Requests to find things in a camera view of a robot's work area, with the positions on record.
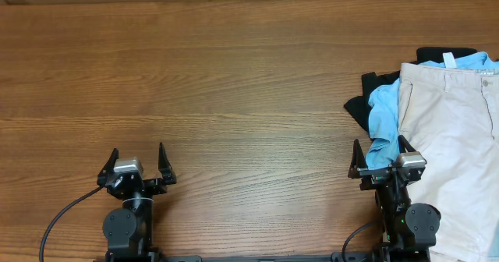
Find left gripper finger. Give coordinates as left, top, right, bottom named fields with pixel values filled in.
left=158, top=143, right=177, bottom=185
left=97, top=148, right=119, bottom=186

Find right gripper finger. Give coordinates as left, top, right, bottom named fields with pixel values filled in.
left=398, top=135, right=416, bottom=154
left=348, top=139, right=367, bottom=179

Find beige shorts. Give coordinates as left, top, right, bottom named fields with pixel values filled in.
left=398, top=63, right=498, bottom=261

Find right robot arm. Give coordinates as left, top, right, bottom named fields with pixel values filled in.
left=341, top=135, right=441, bottom=262

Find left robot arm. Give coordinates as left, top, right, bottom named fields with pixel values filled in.
left=97, top=143, right=177, bottom=262

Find light blue shirt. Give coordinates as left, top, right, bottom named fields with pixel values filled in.
left=366, top=51, right=498, bottom=170

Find black garment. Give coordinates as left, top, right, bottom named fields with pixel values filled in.
left=344, top=47, right=487, bottom=132

